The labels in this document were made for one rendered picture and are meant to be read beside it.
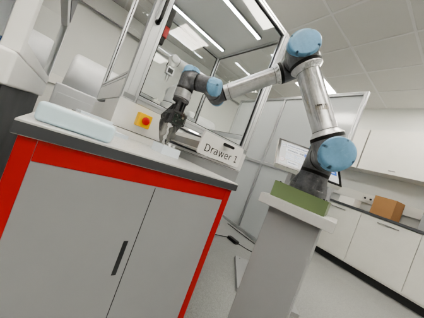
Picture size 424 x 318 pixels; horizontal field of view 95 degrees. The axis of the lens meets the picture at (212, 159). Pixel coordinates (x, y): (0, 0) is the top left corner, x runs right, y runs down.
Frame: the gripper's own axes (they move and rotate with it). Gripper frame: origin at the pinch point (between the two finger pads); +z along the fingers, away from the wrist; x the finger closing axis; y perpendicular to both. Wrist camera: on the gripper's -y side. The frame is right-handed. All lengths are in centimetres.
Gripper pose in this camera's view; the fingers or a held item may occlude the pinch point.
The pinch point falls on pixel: (163, 140)
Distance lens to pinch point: 92.9
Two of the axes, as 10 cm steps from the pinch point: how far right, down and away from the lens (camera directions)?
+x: 7.4, 2.8, 6.1
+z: -3.6, 9.3, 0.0
